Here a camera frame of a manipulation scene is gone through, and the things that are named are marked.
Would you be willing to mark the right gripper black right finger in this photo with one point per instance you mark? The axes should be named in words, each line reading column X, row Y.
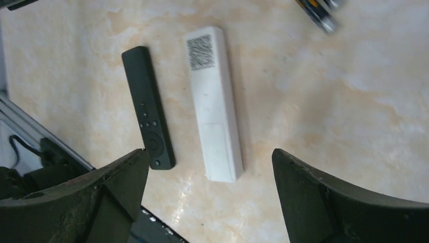
column 319, row 207

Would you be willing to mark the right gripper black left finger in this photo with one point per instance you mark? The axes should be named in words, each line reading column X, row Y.
column 99, row 206

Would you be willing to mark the black TV remote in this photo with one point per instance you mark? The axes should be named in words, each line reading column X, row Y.
column 147, row 103

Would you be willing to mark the white air conditioner remote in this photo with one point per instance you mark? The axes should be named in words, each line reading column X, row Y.
column 212, row 94

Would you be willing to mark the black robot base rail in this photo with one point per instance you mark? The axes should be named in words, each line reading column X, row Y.
column 44, row 161

